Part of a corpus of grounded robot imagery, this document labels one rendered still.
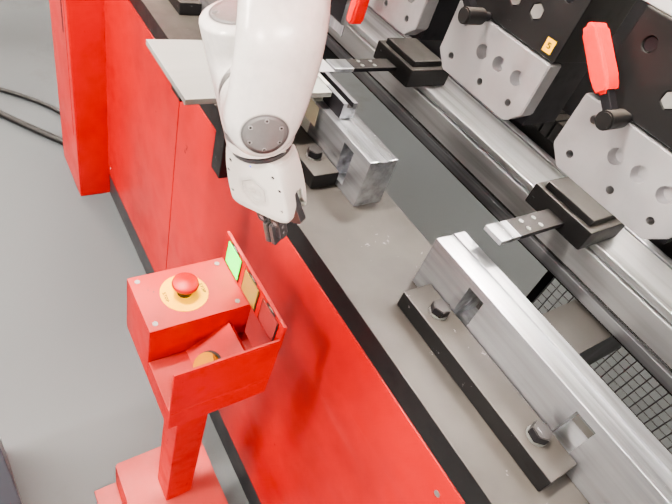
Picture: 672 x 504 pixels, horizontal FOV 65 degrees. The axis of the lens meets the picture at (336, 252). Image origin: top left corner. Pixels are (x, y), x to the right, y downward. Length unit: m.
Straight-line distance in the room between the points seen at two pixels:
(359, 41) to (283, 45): 0.81
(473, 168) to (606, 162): 0.49
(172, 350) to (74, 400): 0.81
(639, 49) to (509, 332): 0.36
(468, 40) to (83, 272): 1.50
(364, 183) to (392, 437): 0.40
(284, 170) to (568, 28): 0.34
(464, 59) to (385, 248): 0.33
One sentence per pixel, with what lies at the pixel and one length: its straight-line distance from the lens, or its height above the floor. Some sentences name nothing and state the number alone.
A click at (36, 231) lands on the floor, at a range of 2.04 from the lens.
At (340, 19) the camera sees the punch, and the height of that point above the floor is 1.11.
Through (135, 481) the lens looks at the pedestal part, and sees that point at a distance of 1.40.
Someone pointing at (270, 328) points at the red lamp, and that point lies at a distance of 0.78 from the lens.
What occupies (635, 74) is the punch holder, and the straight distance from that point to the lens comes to 0.58.
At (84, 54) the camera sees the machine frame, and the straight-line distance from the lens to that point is 1.85.
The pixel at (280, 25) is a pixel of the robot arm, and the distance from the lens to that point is 0.49.
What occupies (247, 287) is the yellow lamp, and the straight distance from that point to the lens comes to 0.82.
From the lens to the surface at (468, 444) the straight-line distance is 0.70.
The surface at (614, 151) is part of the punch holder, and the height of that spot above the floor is 1.22.
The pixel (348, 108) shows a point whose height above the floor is 0.99.
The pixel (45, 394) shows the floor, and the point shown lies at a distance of 1.65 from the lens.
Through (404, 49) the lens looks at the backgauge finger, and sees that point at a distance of 1.13.
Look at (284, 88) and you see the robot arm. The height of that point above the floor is 1.20.
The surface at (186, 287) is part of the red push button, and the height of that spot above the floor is 0.81.
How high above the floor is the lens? 1.43
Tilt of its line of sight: 43 degrees down
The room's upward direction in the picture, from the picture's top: 22 degrees clockwise
